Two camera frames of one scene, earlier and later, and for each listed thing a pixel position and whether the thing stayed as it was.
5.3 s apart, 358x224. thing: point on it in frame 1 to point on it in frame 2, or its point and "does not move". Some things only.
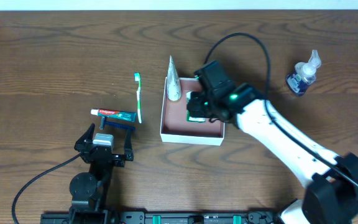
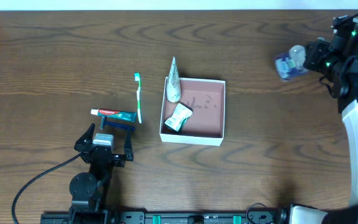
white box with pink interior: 175,128 does not move
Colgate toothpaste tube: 127,116 does not move
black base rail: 161,217 does not move
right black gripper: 196,104 to 314,55
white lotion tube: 173,82 does not move
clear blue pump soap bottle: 304,74 to 291,65
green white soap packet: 191,119 to 181,115
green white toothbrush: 137,77 does not move
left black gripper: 117,157 does not move
